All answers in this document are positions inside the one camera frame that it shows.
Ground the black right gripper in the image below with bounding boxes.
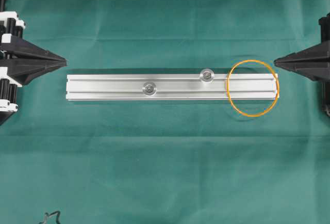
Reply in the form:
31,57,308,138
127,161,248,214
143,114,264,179
274,12,330,118

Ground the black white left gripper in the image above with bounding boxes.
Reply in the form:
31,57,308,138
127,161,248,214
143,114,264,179
1,11,67,124

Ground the orange rubber band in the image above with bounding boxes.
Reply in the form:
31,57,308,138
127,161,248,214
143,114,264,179
226,59,279,118

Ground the silver pulley shaft right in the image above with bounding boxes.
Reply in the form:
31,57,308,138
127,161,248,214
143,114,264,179
200,68,215,83

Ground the silver pulley shaft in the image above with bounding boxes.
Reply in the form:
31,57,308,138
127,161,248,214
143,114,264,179
142,82,157,96
200,68,215,83

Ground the silver pulley shaft left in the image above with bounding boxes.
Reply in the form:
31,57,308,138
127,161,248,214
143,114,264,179
142,82,157,96

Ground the green cloth table cover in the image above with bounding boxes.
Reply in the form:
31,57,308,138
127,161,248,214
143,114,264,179
1,0,329,223

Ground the silver aluminium extrusion rail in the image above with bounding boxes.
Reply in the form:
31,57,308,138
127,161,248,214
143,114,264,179
66,73,276,101

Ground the black bent wire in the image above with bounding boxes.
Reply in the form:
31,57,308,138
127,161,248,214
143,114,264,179
38,203,62,224

